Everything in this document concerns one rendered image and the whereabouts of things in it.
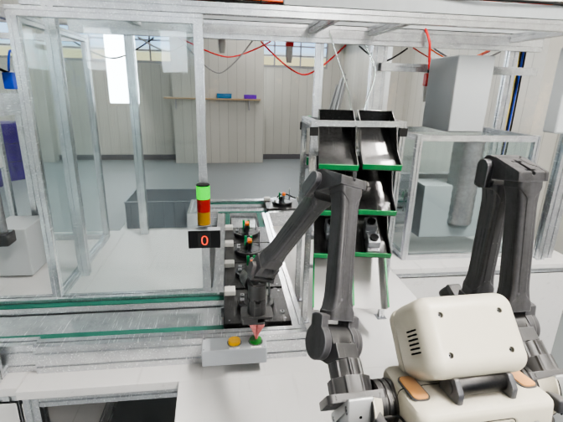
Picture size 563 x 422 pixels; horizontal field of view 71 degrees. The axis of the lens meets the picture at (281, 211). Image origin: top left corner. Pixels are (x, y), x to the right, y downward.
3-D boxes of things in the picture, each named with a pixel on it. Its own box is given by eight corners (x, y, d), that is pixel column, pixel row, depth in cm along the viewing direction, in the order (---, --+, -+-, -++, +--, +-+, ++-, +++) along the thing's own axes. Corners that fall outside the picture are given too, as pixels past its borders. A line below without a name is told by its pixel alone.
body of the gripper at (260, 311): (240, 311, 130) (240, 291, 128) (271, 311, 132) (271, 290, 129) (240, 323, 124) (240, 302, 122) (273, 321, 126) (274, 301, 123)
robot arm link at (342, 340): (340, 366, 79) (361, 366, 81) (330, 316, 85) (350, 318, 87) (315, 378, 85) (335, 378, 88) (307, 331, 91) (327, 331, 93)
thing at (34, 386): (470, 367, 141) (472, 360, 140) (16, 400, 121) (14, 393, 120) (352, 229, 274) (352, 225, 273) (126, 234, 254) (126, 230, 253)
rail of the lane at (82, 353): (307, 356, 140) (308, 329, 137) (37, 373, 128) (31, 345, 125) (303, 346, 145) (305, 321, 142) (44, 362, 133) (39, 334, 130)
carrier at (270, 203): (301, 211, 272) (302, 193, 268) (266, 211, 269) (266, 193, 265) (296, 201, 295) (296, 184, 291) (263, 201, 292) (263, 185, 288)
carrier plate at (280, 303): (291, 325, 142) (291, 320, 142) (224, 328, 139) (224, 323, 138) (282, 291, 165) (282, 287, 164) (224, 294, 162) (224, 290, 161)
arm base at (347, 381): (328, 403, 74) (389, 397, 76) (321, 359, 78) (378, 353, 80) (319, 411, 81) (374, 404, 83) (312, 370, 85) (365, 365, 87)
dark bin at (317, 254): (350, 259, 141) (353, 245, 136) (313, 258, 141) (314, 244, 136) (344, 207, 161) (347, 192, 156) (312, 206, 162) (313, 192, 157)
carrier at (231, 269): (281, 290, 166) (282, 263, 163) (224, 292, 163) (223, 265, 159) (275, 265, 189) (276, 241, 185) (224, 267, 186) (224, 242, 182)
